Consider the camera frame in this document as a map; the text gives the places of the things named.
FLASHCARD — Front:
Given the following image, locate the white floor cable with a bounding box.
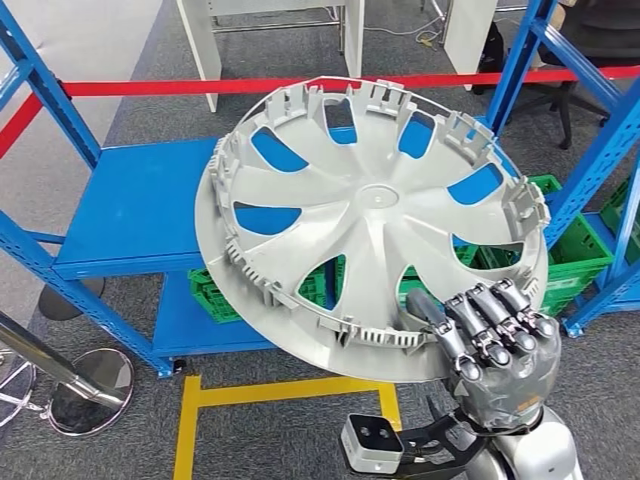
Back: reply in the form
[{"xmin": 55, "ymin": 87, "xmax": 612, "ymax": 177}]
[{"xmin": 364, "ymin": 11, "xmax": 446, "ymax": 49}]

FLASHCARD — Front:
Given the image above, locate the black bag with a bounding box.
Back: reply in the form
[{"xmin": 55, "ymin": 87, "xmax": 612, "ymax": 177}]
[{"xmin": 472, "ymin": 19, "xmax": 507, "ymax": 95}]

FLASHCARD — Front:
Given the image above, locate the white desk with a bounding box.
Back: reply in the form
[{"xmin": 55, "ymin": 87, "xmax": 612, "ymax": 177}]
[
  {"xmin": 442, "ymin": 0, "xmax": 500, "ymax": 92},
  {"xmin": 176, "ymin": 0, "xmax": 366, "ymax": 114}
]

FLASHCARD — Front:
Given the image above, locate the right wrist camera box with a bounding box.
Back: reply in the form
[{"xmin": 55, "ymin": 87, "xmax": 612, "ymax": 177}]
[{"xmin": 340, "ymin": 413, "xmax": 405, "ymax": 476}]

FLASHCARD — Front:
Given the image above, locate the black office chair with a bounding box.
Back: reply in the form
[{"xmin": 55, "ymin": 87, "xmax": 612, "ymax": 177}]
[{"xmin": 509, "ymin": 0, "xmax": 640, "ymax": 151}]

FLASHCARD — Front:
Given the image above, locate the chrome barrier stanchion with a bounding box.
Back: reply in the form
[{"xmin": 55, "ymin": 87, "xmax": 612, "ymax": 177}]
[{"xmin": 0, "ymin": 311, "xmax": 136, "ymax": 439}]

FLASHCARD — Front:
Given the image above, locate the dull grey base stanchion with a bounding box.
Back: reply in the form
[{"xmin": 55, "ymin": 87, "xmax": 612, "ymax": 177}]
[{"xmin": 38, "ymin": 276, "xmax": 106, "ymax": 323}]

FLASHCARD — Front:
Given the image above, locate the silver plastic wheel hubcap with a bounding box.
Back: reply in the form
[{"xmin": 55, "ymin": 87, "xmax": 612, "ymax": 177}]
[{"xmin": 193, "ymin": 78, "xmax": 551, "ymax": 384}]

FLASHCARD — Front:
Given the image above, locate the green plastic crate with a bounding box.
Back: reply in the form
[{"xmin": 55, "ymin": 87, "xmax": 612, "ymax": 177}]
[
  {"xmin": 598, "ymin": 177, "xmax": 640, "ymax": 266},
  {"xmin": 187, "ymin": 268, "xmax": 242, "ymax": 326},
  {"xmin": 298, "ymin": 254, "xmax": 347, "ymax": 313},
  {"xmin": 452, "ymin": 174, "xmax": 616, "ymax": 318}
]

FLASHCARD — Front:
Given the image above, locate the black stool chrome base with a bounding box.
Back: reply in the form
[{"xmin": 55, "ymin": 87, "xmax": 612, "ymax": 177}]
[{"xmin": 0, "ymin": 351, "xmax": 38, "ymax": 429}]

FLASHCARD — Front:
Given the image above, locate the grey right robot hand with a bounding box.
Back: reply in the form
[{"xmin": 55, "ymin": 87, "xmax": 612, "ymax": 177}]
[{"xmin": 405, "ymin": 278, "xmax": 564, "ymax": 432}]

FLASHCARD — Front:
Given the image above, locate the yellow floor tape square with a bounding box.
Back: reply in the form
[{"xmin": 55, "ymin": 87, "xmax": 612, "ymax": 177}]
[{"xmin": 172, "ymin": 374, "xmax": 404, "ymax": 480}]

